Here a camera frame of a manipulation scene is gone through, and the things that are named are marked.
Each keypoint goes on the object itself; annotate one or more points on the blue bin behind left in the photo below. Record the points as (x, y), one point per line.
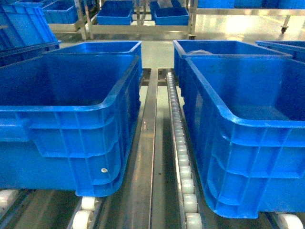
(95, 48)

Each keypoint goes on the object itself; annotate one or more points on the large blue left bin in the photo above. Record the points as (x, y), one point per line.
(67, 122)

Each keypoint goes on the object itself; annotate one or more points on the large blue bin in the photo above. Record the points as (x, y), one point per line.
(67, 122)
(246, 120)

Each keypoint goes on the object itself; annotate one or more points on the large blue right bin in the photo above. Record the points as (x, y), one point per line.
(246, 120)

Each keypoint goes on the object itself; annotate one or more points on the blue bin behind right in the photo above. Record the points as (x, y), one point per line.
(187, 48)

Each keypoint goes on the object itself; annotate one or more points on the white roller track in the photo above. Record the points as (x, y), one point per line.
(187, 197)

